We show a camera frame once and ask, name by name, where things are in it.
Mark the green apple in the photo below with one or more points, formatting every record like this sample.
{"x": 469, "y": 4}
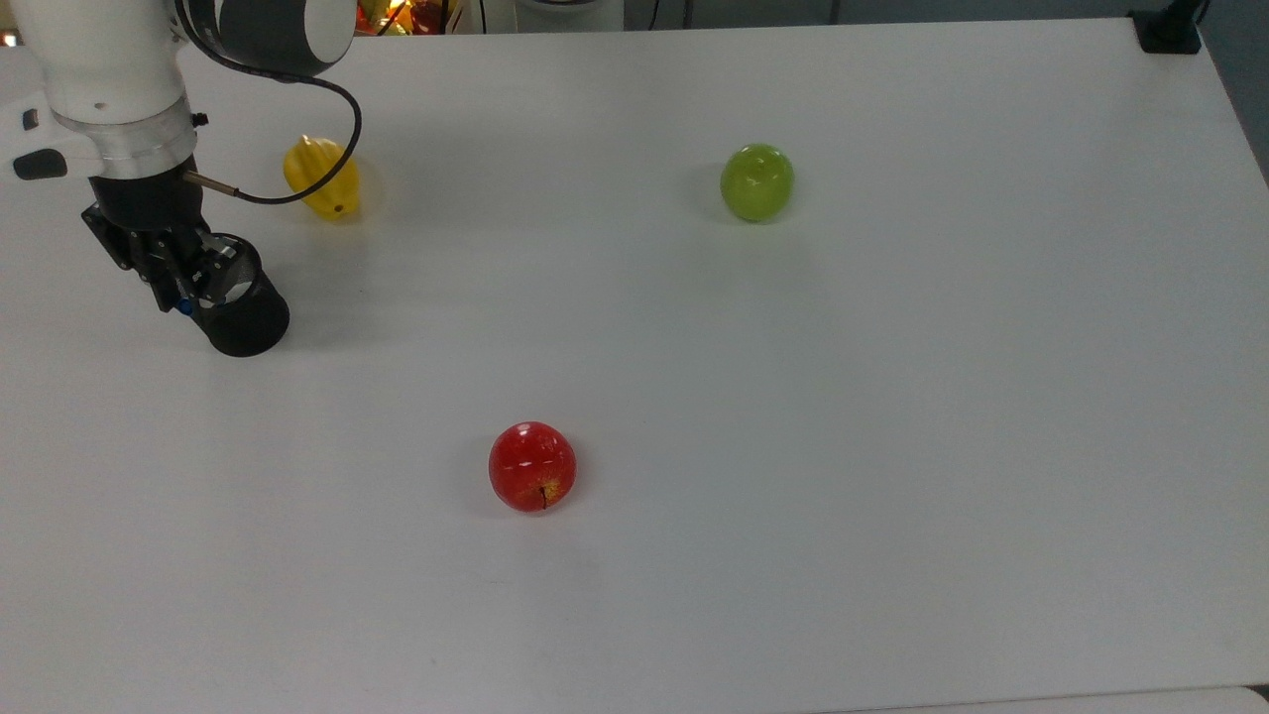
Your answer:
{"x": 756, "y": 183}

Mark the yellow starfruit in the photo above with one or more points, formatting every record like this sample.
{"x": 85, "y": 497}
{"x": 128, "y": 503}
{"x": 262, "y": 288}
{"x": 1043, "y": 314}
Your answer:
{"x": 312, "y": 164}

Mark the yellow orange toy fruits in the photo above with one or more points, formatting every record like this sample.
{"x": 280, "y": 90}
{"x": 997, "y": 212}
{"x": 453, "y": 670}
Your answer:
{"x": 406, "y": 15}

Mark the black mesh pen cup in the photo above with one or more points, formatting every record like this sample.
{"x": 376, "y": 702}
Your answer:
{"x": 248, "y": 327}

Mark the black clamp mount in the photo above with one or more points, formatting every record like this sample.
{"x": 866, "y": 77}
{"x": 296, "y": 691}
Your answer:
{"x": 1168, "y": 35}

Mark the red apple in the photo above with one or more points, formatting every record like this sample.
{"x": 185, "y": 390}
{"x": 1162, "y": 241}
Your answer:
{"x": 532, "y": 466}

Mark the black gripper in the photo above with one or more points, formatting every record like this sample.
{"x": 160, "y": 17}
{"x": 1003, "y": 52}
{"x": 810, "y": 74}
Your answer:
{"x": 149, "y": 203}

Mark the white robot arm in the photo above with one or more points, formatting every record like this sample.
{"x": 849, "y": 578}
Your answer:
{"x": 109, "y": 59}

